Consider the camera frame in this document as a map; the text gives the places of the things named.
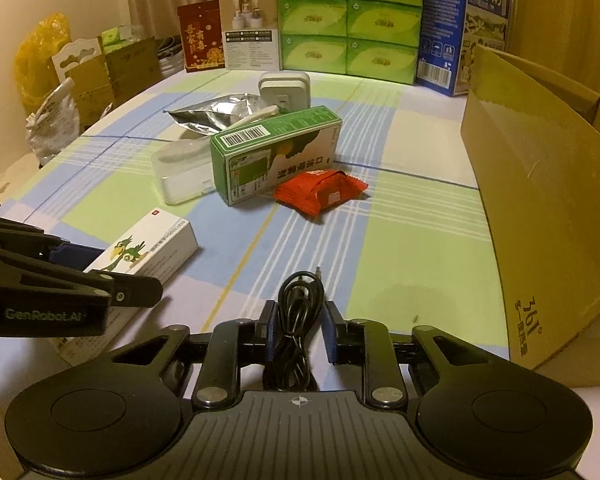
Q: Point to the red gift packet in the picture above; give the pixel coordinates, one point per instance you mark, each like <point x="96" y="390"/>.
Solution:
<point x="200" y="40"/>

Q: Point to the blue milk carton box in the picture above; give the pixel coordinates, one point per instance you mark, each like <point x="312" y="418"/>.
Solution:
<point x="442" y="25"/>

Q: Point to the small green tissue pack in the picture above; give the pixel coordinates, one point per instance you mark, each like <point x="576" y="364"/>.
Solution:
<point x="120" y="39"/>

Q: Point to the red snack packet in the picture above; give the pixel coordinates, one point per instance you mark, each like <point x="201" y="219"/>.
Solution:
<point x="320" y="192"/>

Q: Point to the yellow plastic bag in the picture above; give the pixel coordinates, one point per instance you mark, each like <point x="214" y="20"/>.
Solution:
<point x="35" y="60"/>

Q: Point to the white appliance product box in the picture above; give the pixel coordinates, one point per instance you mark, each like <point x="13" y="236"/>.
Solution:
<point x="250" y="45"/>

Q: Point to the white slim stick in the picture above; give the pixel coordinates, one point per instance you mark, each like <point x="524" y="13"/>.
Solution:
<point x="252" y="116"/>

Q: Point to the white box with parrot print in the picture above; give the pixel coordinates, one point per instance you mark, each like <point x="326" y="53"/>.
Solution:
<point x="150" y="245"/>

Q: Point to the stack of green tissue packs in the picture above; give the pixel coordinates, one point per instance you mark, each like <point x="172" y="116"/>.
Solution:
<point x="350" y="25"/>

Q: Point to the checked cloth desktop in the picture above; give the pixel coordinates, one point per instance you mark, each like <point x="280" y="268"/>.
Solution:
<point x="405" y="240"/>

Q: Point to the green and white medicine box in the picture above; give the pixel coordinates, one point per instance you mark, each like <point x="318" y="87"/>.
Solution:
<point x="275" y="145"/>

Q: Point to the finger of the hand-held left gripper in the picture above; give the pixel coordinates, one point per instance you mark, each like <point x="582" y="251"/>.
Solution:
<point x="72" y="256"/>
<point x="130" y="291"/>

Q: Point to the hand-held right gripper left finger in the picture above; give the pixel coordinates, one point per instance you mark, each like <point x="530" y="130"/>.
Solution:
<point x="268" y="332"/>

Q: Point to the large cardboard box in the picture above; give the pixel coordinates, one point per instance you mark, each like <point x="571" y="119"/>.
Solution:
<point x="530" y="185"/>

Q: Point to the cardboard box with white card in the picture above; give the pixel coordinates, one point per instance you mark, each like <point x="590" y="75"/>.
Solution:
<point x="87" y="85"/>

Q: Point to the white plug adapter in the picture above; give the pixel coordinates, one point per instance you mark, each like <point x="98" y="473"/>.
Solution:
<point x="285" y="87"/>

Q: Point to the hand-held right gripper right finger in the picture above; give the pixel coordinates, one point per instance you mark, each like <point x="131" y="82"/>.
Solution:
<point x="331" y="335"/>

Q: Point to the white plastic bag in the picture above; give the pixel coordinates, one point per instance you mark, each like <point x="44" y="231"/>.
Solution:
<point x="52" y="125"/>

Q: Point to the silver foil bag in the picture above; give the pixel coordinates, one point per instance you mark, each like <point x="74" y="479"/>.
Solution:
<point x="205" y="115"/>

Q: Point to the clear plastic container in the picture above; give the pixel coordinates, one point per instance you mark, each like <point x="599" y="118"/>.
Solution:
<point x="180" y="180"/>

